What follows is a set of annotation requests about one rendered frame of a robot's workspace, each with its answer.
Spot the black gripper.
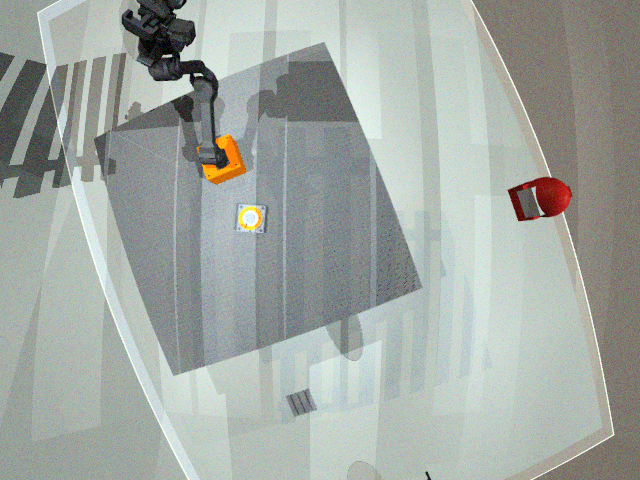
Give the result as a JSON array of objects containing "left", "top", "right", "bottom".
[{"left": 121, "top": 0, "right": 187, "bottom": 45}]

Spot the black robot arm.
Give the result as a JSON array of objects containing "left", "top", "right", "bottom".
[{"left": 136, "top": 12, "right": 230, "bottom": 171}]

